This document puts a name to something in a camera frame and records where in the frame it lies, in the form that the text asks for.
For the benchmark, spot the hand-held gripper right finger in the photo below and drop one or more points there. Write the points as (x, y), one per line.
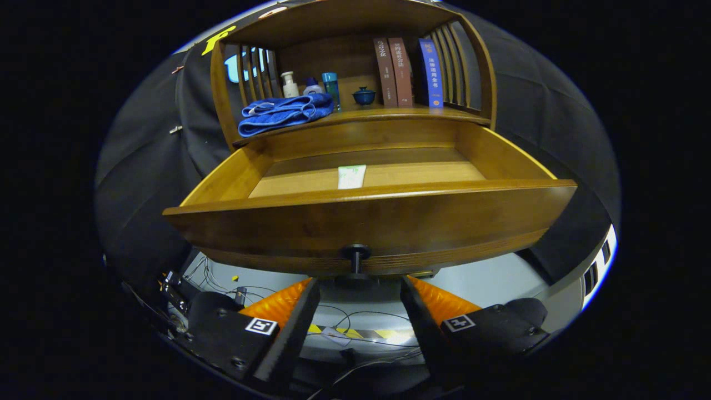
(425, 328)

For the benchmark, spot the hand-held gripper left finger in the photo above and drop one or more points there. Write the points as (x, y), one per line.
(294, 333)

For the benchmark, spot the wooden drawer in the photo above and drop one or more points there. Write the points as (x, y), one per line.
(389, 222)

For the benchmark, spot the white tube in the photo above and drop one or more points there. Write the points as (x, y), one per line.
(351, 176)

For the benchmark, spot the wooden countertop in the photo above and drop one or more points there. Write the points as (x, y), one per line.
(389, 115)

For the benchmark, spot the wooden cabinet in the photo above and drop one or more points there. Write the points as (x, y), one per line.
(333, 55)

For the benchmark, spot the yellow and black floor tape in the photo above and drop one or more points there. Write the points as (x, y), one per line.
(389, 334)

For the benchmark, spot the blue folded towel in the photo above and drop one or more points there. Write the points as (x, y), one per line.
(283, 111)

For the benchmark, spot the blue lidded cup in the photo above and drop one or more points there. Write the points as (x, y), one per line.
(364, 98)

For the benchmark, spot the white pump bottle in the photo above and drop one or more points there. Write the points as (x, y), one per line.
(290, 88)

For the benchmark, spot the white bottle with blue cap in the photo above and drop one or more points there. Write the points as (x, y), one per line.
(313, 88)

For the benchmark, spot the teal bottle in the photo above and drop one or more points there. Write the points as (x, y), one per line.
(331, 86)

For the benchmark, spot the black backdrop cloth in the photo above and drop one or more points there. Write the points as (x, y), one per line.
(555, 111)

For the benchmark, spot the blue book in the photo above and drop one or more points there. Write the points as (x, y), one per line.
(431, 72)

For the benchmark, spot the reddish brown book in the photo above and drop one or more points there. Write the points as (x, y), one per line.
(401, 72)

